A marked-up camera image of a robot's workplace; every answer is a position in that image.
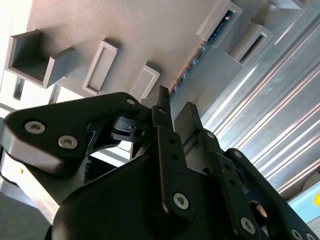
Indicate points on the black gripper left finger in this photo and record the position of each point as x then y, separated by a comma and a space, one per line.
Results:
62, 120

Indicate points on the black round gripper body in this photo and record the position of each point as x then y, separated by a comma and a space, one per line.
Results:
112, 205

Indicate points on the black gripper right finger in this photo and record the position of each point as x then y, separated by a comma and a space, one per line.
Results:
275, 200

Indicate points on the blue RAM stick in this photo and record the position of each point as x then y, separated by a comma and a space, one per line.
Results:
198, 57

